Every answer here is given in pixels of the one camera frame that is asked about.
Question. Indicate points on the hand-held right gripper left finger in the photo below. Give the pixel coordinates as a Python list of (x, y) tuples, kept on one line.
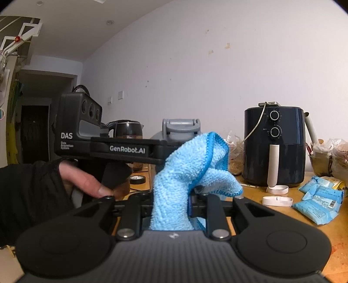
[(132, 212)]

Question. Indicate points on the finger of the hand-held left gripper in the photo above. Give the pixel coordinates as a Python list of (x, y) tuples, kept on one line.
[(160, 152)]

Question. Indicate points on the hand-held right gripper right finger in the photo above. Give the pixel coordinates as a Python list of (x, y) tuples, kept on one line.
[(213, 212)]

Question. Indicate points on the clear shaker bottle grey lid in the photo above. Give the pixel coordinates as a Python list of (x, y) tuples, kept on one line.
[(180, 128)]

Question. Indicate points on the light blue microfiber cloth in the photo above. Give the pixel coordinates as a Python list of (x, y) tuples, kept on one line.
[(171, 190)]

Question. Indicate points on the person's left hand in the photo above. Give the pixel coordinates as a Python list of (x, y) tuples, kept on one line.
[(87, 182)]

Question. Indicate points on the black tape roll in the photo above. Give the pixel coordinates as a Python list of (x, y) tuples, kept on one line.
[(137, 179)]

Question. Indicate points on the black electric kettle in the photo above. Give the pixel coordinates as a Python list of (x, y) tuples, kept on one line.
[(127, 130)]

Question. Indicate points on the clear bag with brown contents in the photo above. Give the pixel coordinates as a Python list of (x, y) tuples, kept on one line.
[(235, 163)]

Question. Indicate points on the yellow hanging cloth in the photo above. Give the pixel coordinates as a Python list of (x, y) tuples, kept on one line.
[(13, 122)]

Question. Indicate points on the white plastic band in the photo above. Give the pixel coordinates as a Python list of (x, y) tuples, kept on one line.
[(277, 190), (277, 201)]

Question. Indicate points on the black air fryer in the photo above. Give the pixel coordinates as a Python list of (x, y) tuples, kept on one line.
[(258, 157)]

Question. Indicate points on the blue snack packet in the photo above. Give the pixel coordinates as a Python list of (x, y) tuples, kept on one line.
[(312, 185), (326, 197), (315, 213)]

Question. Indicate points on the smartphone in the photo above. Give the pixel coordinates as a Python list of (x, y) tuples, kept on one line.
[(269, 104)]

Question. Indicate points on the yellow snack packet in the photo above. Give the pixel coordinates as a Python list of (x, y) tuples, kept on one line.
[(337, 183)]

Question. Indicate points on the white cardboard tube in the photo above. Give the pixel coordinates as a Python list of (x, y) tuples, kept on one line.
[(311, 130)]

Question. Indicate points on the white lattice frame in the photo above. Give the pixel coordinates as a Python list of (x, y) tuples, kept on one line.
[(24, 30)]

